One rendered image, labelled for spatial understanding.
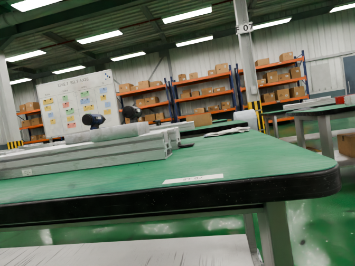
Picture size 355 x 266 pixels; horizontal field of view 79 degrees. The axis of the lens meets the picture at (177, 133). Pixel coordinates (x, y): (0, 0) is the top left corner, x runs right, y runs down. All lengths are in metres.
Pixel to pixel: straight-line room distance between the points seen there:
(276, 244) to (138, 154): 0.43
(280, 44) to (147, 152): 11.51
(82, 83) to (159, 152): 3.64
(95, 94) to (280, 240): 3.82
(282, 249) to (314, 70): 11.81
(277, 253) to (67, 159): 0.65
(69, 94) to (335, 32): 11.49
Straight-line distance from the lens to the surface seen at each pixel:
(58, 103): 4.48
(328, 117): 2.43
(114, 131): 0.70
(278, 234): 0.49
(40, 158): 0.88
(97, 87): 4.06
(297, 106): 4.27
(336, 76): 12.52
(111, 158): 0.72
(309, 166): 0.42
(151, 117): 10.67
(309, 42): 12.37
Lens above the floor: 0.89
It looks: 3 degrees down
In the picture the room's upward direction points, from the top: 9 degrees counter-clockwise
